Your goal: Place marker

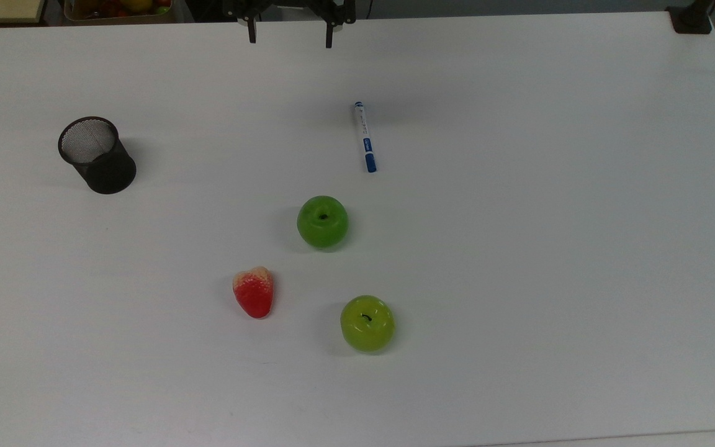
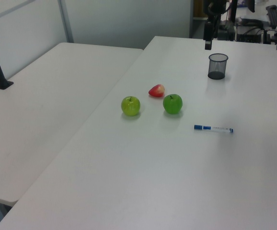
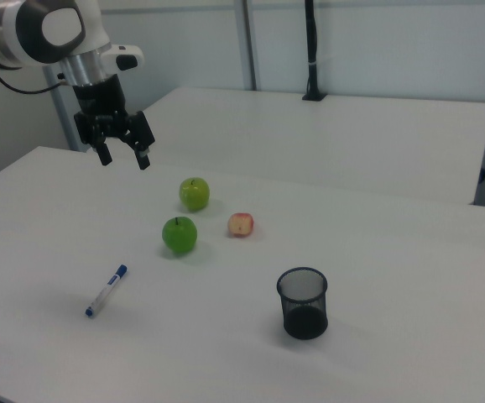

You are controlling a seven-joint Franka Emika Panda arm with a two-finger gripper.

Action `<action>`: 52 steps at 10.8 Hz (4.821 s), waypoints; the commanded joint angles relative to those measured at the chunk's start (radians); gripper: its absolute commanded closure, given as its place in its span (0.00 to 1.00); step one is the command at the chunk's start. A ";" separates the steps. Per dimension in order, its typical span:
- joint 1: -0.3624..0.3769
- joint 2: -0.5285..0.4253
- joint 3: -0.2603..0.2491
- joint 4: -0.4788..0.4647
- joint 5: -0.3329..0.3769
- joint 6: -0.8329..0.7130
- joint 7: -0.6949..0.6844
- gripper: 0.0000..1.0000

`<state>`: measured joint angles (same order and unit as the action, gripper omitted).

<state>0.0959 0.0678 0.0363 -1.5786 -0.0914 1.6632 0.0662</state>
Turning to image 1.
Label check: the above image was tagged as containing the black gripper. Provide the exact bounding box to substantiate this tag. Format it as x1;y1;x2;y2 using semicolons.
221;0;357;49

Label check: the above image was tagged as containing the white marker with blue cap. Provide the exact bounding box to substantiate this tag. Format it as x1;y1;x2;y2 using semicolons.
353;101;378;174

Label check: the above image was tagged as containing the box of toy fruits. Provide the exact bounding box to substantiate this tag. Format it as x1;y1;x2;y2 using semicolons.
63;0;176;24

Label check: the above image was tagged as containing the dark green toy apple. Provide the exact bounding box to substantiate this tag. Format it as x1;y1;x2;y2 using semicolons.
297;195;349;250

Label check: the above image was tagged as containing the black mesh pen cup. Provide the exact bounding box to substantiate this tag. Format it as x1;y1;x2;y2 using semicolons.
58;116;137;195

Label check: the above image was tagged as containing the red toy strawberry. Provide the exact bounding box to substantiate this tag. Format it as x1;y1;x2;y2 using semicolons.
232;266;275;320

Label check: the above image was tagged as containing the yellow-green toy apple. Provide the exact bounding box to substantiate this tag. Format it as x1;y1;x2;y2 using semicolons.
340;295;396;353

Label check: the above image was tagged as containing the black table clamp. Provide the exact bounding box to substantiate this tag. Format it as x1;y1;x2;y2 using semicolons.
667;0;715;35

